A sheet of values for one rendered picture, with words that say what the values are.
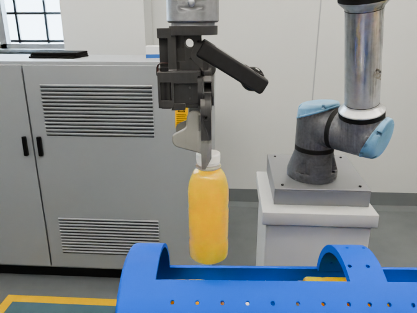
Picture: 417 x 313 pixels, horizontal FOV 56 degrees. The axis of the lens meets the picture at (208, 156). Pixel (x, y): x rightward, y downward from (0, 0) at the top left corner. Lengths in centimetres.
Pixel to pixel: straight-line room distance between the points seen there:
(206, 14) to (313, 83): 301
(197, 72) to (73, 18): 285
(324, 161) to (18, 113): 188
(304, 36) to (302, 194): 246
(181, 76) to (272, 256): 75
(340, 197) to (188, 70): 72
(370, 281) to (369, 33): 54
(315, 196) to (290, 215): 10
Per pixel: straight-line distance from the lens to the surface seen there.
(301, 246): 119
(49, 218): 274
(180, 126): 64
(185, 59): 58
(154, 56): 238
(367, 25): 98
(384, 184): 399
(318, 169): 117
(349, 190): 118
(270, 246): 118
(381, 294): 76
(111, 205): 254
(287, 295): 72
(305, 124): 114
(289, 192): 114
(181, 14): 56
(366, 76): 102
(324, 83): 357
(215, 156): 61
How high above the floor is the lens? 165
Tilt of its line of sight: 19 degrees down
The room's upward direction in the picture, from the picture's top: straight up
